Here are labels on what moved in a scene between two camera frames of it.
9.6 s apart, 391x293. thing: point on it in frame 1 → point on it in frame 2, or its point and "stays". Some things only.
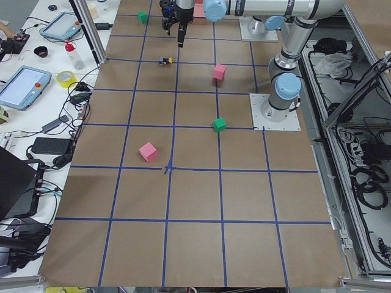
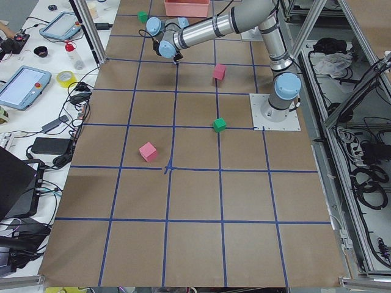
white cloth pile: x=335 y=64 stays
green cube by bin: x=142 y=16 stays
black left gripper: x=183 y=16 → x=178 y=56
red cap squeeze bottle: x=69 y=49 stays
